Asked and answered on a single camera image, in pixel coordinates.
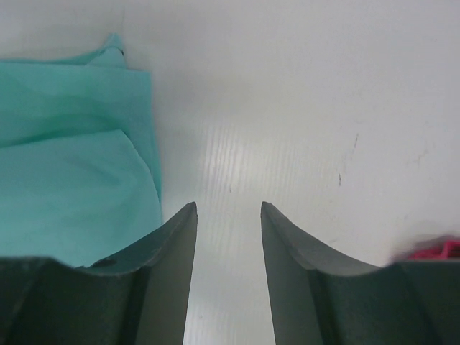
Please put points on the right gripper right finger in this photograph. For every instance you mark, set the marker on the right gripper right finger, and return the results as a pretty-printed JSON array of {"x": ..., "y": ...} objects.
[{"x": 319, "y": 295}]

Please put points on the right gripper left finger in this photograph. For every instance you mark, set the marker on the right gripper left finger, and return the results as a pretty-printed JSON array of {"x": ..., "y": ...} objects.
[{"x": 138, "y": 295}]

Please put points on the teal t-shirt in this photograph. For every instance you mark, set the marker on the teal t-shirt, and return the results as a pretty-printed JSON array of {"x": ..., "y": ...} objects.
[{"x": 80, "y": 170}]

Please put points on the pink folded t-shirt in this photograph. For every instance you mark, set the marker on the pink folded t-shirt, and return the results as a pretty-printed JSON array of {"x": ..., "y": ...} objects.
[{"x": 442, "y": 248}]

